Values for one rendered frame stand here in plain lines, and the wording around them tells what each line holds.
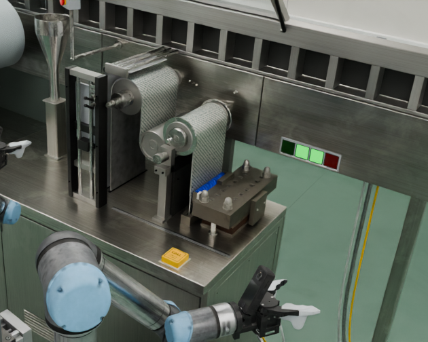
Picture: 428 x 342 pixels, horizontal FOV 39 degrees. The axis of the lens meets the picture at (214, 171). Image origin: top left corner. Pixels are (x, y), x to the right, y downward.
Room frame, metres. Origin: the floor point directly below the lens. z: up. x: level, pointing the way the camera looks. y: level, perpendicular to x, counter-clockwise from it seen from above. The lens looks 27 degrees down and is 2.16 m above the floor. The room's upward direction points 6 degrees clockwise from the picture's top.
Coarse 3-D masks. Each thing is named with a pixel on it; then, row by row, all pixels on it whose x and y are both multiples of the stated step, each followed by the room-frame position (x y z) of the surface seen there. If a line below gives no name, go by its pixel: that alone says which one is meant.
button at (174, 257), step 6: (168, 252) 1.74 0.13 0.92; (174, 252) 1.74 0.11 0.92; (180, 252) 1.74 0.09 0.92; (162, 258) 1.71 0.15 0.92; (168, 258) 1.70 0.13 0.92; (174, 258) 1.71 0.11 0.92; (180, 258) 1.71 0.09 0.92; (186, 258) 1.73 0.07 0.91; (168, 264) 1.70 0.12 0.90; (174, 264) 1.69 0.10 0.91; (180, 264) 1.69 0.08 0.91
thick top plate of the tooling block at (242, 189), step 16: (240, 176) 2.16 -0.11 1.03; (256, 176) 2.17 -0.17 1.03; (272, 176) 2.19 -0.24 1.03; (208, 192) 2.00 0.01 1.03; (224, 192) 2.02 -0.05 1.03; (240, 192) 2.03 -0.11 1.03; (256, 192) 2.04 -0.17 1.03; (192, 208) 1.93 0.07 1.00; (208, 208) 1.89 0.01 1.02; (240, 208) 1.92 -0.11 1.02; (224, 224) 1.86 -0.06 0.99
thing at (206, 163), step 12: (216, 144) 2.13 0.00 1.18; (192, 156) 1.98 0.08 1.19; (204, 156) 2.05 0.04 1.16; (216, 156) 2.13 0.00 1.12; (192, 168) 1.98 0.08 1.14; (204, 168) 2.06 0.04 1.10; (216, 168) 2.14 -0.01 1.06; (192, 180) 1.99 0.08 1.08; (204, 180) 2.07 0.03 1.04; (192, 192) 1.99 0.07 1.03
